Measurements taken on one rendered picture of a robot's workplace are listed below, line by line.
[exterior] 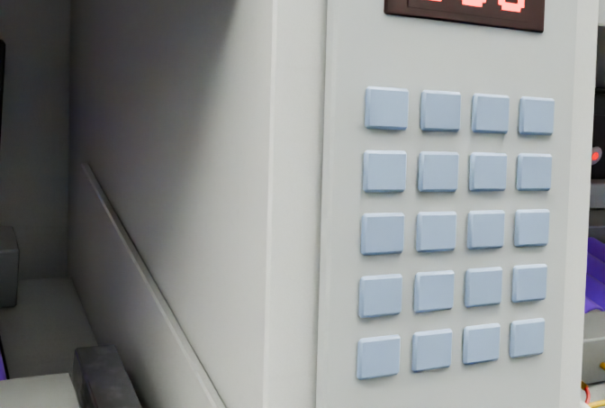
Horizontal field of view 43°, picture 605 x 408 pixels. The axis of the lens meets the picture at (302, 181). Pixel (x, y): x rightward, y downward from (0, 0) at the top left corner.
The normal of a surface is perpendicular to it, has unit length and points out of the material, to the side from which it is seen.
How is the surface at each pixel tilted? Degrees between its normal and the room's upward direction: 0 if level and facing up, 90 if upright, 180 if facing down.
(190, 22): 90
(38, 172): 90
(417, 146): 90
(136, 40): 90
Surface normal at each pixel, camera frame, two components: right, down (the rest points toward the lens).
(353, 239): 0.47, 0.06
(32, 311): 0.18, -0.92
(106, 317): -0.88, 0.00
